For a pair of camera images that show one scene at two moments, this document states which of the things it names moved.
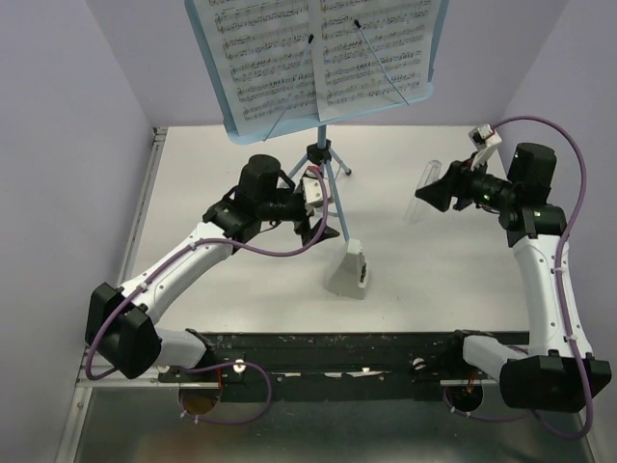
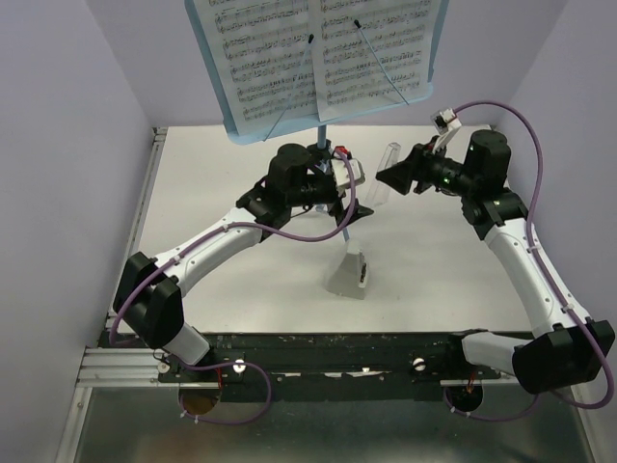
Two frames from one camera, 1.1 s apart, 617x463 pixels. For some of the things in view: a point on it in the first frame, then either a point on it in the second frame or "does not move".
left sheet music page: x=256 y=46 does not move
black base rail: x=332 y=367 does not move
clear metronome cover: x=430 y=175 -> x=380 y=192
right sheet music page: x=349 y=79 does not move
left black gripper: x=303 y=226 -> x=336 y=208
